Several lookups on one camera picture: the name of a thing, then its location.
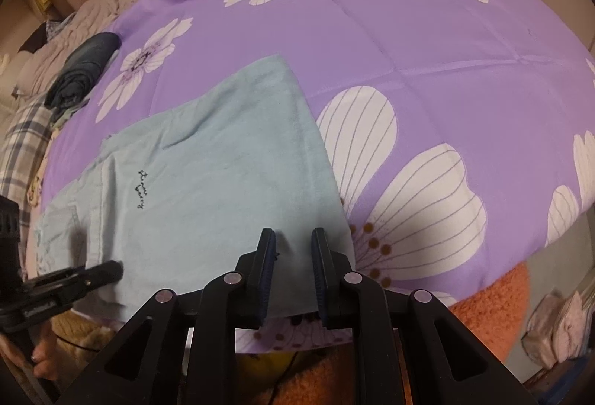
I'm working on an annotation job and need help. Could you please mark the beige plastic bag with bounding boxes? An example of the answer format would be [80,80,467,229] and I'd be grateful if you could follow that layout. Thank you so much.
[521,289,589,369]

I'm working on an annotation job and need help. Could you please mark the pinkish grey duvet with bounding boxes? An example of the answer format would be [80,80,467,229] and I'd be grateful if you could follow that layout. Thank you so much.
[14,0,140,96]

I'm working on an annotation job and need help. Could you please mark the light blue strawberry print pants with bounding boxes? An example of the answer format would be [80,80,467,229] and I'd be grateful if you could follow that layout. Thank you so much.
[33,54,358,324]

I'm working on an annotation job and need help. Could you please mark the folded dark blue jeans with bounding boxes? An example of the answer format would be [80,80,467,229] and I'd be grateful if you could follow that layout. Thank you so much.
[46,32,122,110]

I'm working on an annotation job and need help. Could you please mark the purple floral bedsheet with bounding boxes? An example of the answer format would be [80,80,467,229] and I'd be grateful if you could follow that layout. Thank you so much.
[25,0,595,354]

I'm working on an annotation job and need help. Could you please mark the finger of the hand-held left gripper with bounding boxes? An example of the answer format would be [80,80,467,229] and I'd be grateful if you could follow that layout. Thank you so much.
[21,260,124,299]

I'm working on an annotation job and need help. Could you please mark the grey plaid pillow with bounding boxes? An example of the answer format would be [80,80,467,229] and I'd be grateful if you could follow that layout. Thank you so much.
[0,100,57,210]

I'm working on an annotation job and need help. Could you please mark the floral patterned cloth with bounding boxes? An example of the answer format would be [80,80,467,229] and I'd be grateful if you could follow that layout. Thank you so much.
[46,12,77,41]

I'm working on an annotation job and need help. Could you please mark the cartoon print yellow cloth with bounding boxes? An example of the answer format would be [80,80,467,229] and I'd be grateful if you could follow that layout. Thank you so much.
[25,173,47,208]

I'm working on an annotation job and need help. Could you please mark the folded green garment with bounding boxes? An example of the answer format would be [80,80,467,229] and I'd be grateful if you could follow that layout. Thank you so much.
[49,96,91,129]

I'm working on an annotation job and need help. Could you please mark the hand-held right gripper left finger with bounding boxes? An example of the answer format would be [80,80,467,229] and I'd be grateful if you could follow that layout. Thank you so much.
[56,227,277,405]

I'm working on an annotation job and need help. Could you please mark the black cable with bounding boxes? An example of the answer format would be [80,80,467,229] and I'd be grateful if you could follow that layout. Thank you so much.
[270,349,298,405]

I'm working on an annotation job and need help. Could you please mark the person's left hand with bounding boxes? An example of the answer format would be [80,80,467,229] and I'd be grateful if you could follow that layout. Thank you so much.
[29,331,62,382]

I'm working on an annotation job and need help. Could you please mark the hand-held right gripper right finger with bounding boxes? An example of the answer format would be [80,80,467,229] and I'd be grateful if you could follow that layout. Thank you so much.
[311,227,540,405]

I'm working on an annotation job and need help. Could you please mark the orange fluffy rug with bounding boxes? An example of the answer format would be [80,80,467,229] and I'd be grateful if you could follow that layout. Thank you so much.
[232,263,533,405]

